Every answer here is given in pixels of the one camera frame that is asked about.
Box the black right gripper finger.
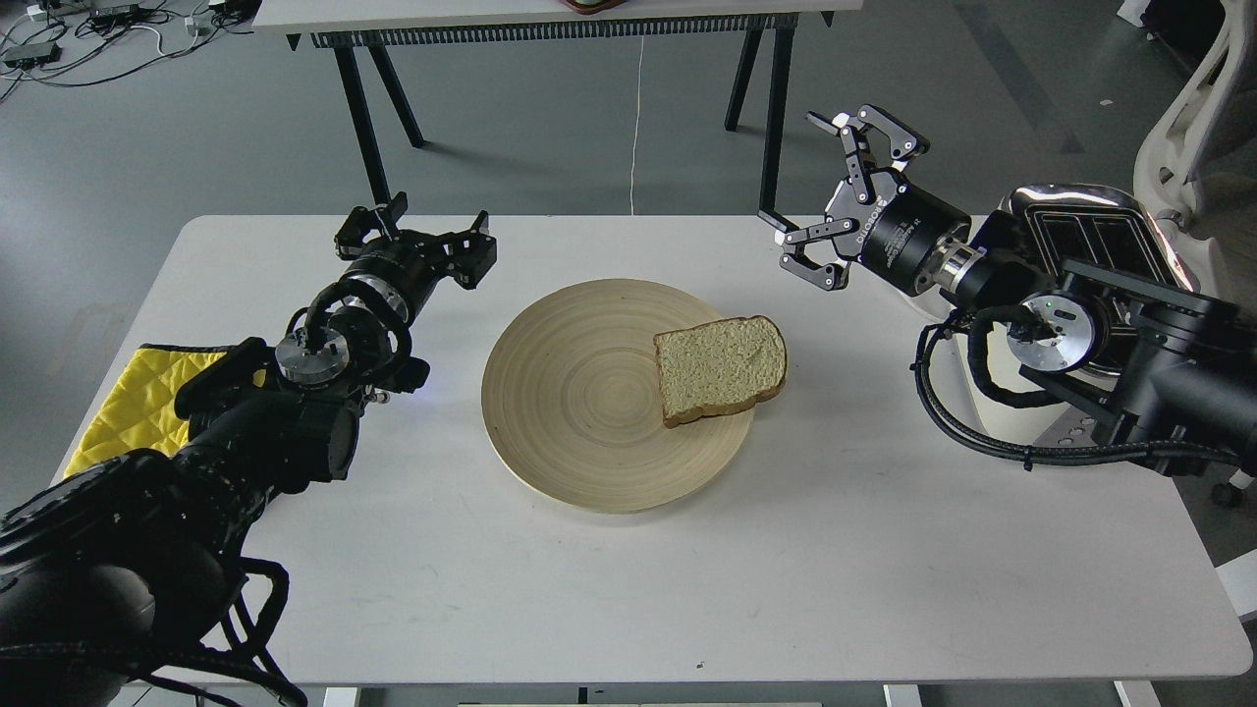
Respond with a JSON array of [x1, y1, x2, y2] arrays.
[[804, 104, 931, 204], [757, 209, 861, 293]]

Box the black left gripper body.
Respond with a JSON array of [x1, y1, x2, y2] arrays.
[[347, 231, 474, 309]]

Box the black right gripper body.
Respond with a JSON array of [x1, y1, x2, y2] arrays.
[[825, 169, 970, 297]]

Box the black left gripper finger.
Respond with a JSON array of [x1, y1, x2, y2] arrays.
[[444, 210, 497, 291], [334, 191, 409, 260]]

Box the slice of brown bread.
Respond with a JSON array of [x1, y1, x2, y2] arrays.
[[654, 316, 789, 428]]

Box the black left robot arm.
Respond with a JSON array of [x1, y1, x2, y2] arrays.
[[1, 192, 497, 706]]

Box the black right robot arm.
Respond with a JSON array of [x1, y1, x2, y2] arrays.
[[760, 104, 1256, 477]]

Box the white and chrome toaster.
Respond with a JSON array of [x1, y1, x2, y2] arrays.
[[939, 184, 1190, 447]]

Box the round wooden plate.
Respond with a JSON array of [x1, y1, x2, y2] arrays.
[[481, 279, 754, 515]]

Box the background table with black legs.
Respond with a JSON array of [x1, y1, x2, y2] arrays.
[[251, 1, 861, 213]]

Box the brown object on background table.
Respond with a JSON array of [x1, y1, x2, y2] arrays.
[[562, 0, 623, 15]]

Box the white office chair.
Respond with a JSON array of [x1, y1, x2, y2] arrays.
[[1133, 0, 1257, 230]]

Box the yellow quilted cloth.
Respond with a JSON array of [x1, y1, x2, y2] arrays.
[[60, 343, 234, 481]]

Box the thin white hanging cable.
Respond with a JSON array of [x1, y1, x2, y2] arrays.
[[629, 35, 646, 216]]

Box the power strips and floor cables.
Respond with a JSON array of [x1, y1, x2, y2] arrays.
[[0, 0, 261, 103]]

